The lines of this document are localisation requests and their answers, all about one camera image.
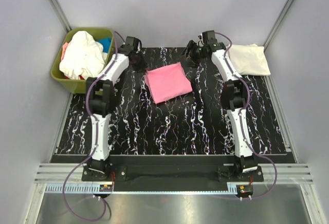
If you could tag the left aluminium corner post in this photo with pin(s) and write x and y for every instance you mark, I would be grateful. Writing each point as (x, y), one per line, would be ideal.
(60, 14)

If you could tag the white shirt in basket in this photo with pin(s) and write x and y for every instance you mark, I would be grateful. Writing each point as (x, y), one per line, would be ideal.
(83, 55)

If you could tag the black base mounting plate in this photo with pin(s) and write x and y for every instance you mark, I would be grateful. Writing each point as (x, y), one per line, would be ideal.
(200, 173)

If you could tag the pink t-shirt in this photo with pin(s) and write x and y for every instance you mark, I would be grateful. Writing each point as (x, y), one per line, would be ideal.
(167, 82)

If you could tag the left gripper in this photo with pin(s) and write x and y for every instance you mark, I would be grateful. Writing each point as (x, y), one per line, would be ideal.
(143, 65)

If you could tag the aluminium corner post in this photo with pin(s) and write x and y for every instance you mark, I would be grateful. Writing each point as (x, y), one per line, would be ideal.
(280, 19)
(60, 14)

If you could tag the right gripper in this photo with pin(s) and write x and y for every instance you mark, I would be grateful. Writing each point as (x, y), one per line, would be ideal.
(192, 46)

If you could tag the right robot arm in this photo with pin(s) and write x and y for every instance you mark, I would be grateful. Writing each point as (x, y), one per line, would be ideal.
(235, 98)

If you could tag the folded cream t-shirt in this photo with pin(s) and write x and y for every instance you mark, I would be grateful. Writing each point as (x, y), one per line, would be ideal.
(249, 60)

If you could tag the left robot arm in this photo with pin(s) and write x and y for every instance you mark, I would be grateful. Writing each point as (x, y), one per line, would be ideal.
(98, 102)

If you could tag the right aluminium corner post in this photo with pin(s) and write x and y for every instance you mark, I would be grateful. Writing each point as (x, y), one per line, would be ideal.
(280, 19)

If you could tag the blue garment in basket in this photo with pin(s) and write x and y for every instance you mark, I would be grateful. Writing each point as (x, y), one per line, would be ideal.
(106, 43)

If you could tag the aluminium rail frame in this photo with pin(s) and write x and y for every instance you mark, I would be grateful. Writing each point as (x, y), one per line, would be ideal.
(62, 178)

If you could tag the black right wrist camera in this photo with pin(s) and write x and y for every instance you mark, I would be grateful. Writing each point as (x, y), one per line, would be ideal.
(208, 37)

